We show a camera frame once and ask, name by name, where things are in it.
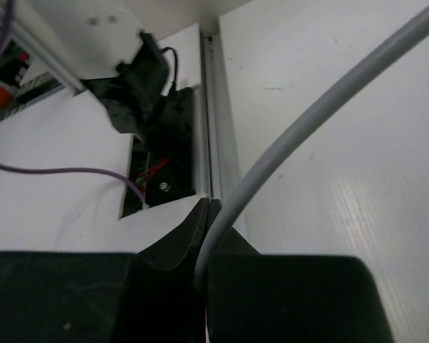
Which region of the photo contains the aluminium front rail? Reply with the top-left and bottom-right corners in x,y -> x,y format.
201,33 -> 241,205

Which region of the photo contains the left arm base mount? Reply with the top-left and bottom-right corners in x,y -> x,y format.
119,87 -> 195,218

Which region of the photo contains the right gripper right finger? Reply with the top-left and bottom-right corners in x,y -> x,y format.
205,199 -> 398,343

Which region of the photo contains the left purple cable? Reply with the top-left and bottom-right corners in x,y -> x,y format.
0,0 -> 147,204

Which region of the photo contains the grey headphone cable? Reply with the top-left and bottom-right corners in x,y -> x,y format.
193,0 -> 429,290

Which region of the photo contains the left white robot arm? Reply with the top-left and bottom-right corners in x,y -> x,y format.
39,1 -> 202,136

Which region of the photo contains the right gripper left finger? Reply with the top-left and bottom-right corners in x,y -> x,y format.
0,199 -> 209,342

